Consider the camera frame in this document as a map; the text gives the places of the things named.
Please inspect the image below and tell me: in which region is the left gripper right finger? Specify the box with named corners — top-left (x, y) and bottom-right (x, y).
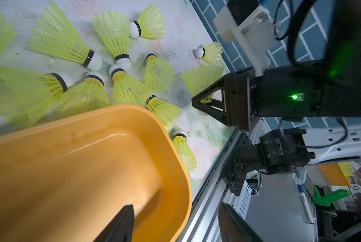
top-left (218, 202), bottom-right (263, 242)

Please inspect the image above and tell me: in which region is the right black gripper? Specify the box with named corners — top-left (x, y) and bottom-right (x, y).
top-left (191, 65), bottom-right (361, 131)

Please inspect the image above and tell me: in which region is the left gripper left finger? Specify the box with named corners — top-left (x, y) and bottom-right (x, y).
top-left (94, 204), bottom-right (135, 242)

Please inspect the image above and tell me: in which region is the yellow shuttlecock bottom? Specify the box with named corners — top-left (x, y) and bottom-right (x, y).
top-left (172, 129), bottom-right (197, 173)

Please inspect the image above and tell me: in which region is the yellow plastic storage box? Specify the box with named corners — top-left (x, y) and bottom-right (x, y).
top-left (0, 104), bottom-right (193, 242)

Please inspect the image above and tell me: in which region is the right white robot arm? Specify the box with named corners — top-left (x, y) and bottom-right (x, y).
top-left (191, 1), bottom-right (361, 195)

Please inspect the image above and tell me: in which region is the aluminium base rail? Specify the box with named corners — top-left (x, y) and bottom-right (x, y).
top-left (177, 129), bottom-right (242, 242)

